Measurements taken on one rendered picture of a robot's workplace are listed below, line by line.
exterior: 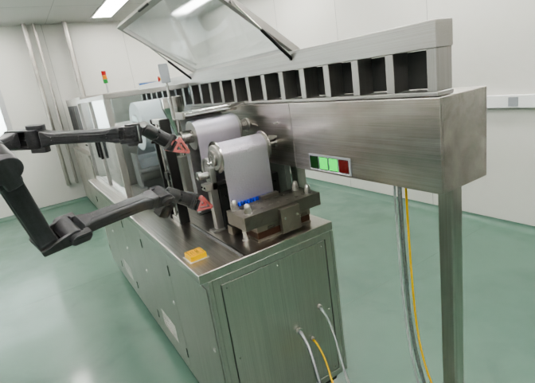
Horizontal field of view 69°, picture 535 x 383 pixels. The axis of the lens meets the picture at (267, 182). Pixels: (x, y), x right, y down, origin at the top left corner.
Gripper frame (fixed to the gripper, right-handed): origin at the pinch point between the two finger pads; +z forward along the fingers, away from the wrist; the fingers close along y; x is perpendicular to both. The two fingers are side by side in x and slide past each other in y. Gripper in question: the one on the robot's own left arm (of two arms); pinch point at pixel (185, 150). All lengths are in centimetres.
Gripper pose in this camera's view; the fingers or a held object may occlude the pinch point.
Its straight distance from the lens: 171.0
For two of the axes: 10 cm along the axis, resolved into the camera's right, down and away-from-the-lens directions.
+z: 7.2, 4.1, 5.5
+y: 5.5, 1.3, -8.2
